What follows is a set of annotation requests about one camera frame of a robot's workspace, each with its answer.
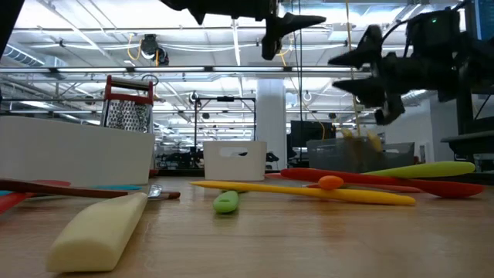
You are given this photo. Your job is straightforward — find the yellow silicone spatula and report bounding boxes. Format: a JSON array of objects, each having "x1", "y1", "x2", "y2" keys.
[{"x1": 189, "y1": 180, "x2": 417, "y2": 206}]

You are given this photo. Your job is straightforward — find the green silicone spoon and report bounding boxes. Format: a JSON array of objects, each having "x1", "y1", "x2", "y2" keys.
[{"x1": 364, "y1": 160, "x2": 476, "y2": 179}]

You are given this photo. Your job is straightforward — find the white building column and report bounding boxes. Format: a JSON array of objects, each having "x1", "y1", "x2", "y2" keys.
[{"x1": 255, "y1": 79, "x2": 289, "y2": 171}]

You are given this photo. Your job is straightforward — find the red metal box grater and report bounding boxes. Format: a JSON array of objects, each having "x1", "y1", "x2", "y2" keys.
[{"x1": 99, "y1": 75, "x2": 160, "y2": 179}]

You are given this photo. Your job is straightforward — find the grey computer cart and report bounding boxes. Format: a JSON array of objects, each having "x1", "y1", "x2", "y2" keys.
[{"x1": 439, "y1": 88, "x2": 494, "y2": 175}]

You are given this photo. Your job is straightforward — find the black background monitor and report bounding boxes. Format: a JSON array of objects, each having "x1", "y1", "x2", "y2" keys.
[{"x1": 289, "y1": 120, "x2": 337, "y2": 148}]

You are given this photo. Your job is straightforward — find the silver air duct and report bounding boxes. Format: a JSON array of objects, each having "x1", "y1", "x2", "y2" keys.
[{"x1": 0, "y1": 38, "x2": 47, "y2": 69}]

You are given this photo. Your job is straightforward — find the small white plastic bin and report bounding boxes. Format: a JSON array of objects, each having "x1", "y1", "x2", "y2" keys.
[{"x1": 202, "y1": 141, "x2": 268, "y2": 182}]

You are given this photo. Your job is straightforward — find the black computer monitor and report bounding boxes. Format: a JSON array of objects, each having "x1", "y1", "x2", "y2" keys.
[{"x1": 472, "y1": 0, "x2": 494, "y2": 42}]

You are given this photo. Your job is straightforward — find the blue silicone spatula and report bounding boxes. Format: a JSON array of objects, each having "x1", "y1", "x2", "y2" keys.
[{"x1": 0, "y1": 184, "x2": 144, "y2": 196}]

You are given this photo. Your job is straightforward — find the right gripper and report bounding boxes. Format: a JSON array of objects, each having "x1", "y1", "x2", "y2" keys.
[{"x1": 327, "y1": 25, "x2": 452, "y2": 127}]

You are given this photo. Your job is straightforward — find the grey translucent plastic bin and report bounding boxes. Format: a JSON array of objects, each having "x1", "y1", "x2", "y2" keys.
[{"x1": 306, "y1": 137, "x2": 416, "y2": 174}]

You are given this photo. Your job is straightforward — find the large white plastic bin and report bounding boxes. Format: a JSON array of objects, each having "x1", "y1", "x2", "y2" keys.
[{"x1": 0, "y1": 115, "x2": 156, "y2": 188}]

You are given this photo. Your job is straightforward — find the black background stand frame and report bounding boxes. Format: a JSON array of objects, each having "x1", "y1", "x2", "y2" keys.
[{"x1": 192, "y1": 95, "x2": 258, "y2": 143}]

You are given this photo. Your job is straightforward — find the red silicone spatula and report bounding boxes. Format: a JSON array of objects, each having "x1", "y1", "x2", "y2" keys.
[{"x1": 0, "y1": 178, "x2": 73, "y2": 215}]

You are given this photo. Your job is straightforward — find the ceiling light rail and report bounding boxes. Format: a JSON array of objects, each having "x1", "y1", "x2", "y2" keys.
[{"x1": 0, "y1": 65, "x2": 371, "y2": 74}]

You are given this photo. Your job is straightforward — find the red silicone spoon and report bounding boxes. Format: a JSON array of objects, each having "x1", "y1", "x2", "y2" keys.
[{"x1": 280, "y1": 168, "x2": 486, "y2": 199}]

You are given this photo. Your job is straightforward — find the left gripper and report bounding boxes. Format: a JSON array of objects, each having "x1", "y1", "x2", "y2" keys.
[{"x1": 160, "y1": 0, "x2": 327, "y2": 61}]

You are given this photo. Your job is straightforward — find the yellow hanging cable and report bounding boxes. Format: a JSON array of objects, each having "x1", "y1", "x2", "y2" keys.
[{"x1": 344, "y1": 0, "x2": 362, "y2": 137}]

